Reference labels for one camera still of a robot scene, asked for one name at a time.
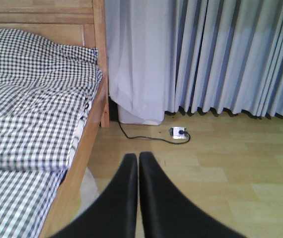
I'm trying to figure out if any checkered pillow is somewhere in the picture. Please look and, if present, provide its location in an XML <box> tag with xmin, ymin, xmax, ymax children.
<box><xmin>0</xmin><ymin>29</ymin><xmax>102</xmax><ymax>91</ymax></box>

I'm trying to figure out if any floor power outlet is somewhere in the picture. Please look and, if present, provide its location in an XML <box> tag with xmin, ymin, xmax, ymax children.
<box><xmin>169</xmin><ymin>126</ymin><xmax>188</xmax><ymax>139</ymax></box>

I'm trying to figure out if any grey pleated curtain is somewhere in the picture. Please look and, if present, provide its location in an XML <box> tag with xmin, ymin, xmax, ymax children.
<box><xmin>172</xmin><ymin>0</ymin><xmax>283</xmax><ymax>117</ymax></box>

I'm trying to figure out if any checkered duvet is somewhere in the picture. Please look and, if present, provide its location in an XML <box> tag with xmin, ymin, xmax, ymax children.
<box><xmin>0</xmin><ymin>84</ymin><xmax>97</xmax><ymax>238</ymax></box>

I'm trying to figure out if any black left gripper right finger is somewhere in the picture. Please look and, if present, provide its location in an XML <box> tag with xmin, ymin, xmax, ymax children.
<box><xmin>139</xmin><ymin>152</ymin><xmax>243</xmax><ymax>238</ymax></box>

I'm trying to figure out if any black floor power cable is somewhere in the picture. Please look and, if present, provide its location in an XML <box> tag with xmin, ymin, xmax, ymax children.
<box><xmin>118</xmin><ymin>120</ymin><xmax>191</xmax><ymax>145</ymax></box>

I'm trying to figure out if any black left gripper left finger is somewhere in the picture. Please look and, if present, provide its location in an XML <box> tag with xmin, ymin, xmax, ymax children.
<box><xmin>52</xmin><ymin>153</ymin><xmax>138</xmax><ymax>238</ymax></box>

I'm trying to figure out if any white sheer curtain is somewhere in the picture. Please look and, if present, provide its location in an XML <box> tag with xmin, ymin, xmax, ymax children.
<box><xmin>105</xmin><ymin>0</ymin><xmax>179</xmax><ymax>124</ymax></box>

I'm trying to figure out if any wooden bed frame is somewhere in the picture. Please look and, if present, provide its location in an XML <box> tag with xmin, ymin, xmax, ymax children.
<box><xmin>0</xmin><ymin>0</ymin><xmax>109</xmax><ymax>238</ymax></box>

